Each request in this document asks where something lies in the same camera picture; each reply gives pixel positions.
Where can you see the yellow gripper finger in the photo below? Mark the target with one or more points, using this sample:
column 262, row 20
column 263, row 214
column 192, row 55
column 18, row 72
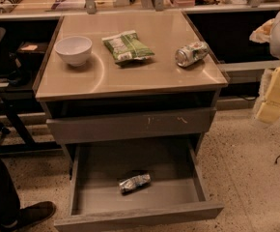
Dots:
column 269, row 104

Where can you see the silver redbull can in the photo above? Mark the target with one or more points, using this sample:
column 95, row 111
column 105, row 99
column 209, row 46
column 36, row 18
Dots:
column 134, row 182

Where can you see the closed grey top drawer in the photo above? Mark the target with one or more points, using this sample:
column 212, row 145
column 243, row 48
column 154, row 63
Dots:
column 130, row 125

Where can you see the green white soda can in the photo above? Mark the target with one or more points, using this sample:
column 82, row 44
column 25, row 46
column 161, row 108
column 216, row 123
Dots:
column 191, row 53

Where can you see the grey drawer cabinet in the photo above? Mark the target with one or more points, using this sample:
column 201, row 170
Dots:
column 101, row 87

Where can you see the open grey middle drawer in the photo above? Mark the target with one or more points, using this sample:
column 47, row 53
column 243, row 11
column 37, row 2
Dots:
column 176, row 193

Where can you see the green chip bag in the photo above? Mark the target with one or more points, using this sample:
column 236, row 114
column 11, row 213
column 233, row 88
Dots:
column 126, row 47

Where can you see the white ceramic bowl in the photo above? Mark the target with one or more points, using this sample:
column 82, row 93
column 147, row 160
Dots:
column 75, row 50

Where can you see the black shoe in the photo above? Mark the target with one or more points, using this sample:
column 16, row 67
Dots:
column 31, row 216

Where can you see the dark trouser leg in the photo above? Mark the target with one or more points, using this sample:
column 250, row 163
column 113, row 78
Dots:
column 9, row 201

